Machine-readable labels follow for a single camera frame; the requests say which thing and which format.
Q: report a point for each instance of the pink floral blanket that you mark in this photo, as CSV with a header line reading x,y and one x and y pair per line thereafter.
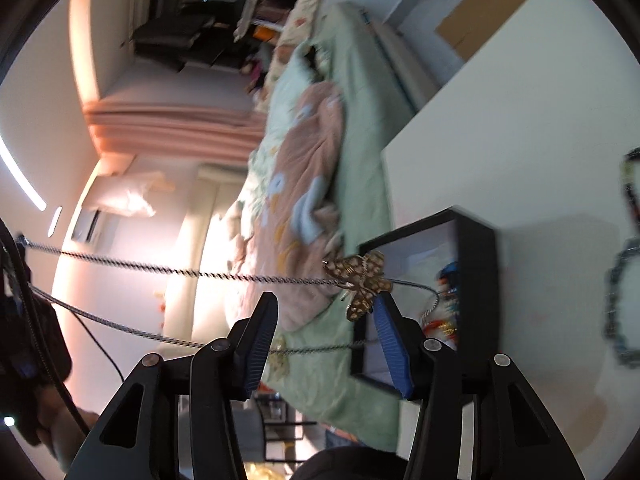
x,y
305,170

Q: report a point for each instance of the beige bed headboard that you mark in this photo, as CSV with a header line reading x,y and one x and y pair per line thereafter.
x,y
200,260

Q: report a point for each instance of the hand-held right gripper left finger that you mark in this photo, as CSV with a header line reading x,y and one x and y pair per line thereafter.
x,y
260,340

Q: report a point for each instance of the bed with green sheet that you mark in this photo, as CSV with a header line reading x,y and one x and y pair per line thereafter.
x,y
360,160

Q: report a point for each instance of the person's left hand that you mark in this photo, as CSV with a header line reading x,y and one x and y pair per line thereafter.
x,y
65,425

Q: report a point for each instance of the white low table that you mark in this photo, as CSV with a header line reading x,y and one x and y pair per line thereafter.
x,y
525,135

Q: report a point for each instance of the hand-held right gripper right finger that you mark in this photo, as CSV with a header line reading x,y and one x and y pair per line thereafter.
x,y
395,355

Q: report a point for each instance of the black jewelry box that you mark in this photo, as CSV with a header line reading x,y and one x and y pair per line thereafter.
x,y
480,270

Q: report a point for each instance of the wide pink curtain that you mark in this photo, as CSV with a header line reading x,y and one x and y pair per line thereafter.
x,y
175,125

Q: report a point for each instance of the brown cardboard sheet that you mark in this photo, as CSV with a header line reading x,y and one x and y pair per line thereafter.
x,y
490,15

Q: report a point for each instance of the hanging dark clothes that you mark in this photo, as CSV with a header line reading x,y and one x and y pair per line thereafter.
x,y
170,35

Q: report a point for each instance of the pale floral quilt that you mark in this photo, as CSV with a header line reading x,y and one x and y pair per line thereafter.
x,y
282,105

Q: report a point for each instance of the ceiling light strip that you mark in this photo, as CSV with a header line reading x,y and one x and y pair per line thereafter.
x,y
20,175

